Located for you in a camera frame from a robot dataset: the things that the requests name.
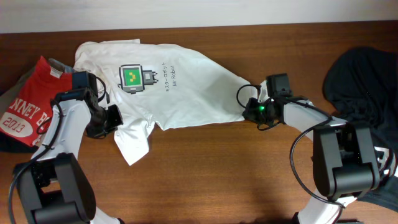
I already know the white robot print t-shirt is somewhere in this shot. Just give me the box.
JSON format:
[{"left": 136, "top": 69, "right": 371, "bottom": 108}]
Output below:
[{"left": 74, "top": 40, "right": 257, "bottom": 164}]

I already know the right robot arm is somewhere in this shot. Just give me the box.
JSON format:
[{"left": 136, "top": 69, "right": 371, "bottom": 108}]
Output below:
[{"left": 243, "top": 96, "right": 381, "bottom": 223}]

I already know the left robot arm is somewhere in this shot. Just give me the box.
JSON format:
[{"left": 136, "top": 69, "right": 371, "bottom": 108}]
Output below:
[{"left": 9, "top": 88, "right": 123, "bottom": 224}]

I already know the red printed t-shirt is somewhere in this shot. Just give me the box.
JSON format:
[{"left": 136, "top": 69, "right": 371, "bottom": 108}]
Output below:
[{"left": 1, "top": 57, "right": 73, "bottom": 146}]

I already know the folded khaki grey shirt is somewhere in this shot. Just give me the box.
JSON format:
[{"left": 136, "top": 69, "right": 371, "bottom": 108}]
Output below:
[{"left": 1, "top": 58, "right": 75, "bottom": 115}]

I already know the dark green black garment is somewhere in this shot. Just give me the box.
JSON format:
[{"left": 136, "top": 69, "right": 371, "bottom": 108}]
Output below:
[{"left": 323, "top": 47, "right": 397, "bottom": 211}]

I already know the folded black garment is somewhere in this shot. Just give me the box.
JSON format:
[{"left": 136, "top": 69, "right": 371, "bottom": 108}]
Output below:
[{"left": 0, "top": 133, "right": 38, "bottom": 153}]

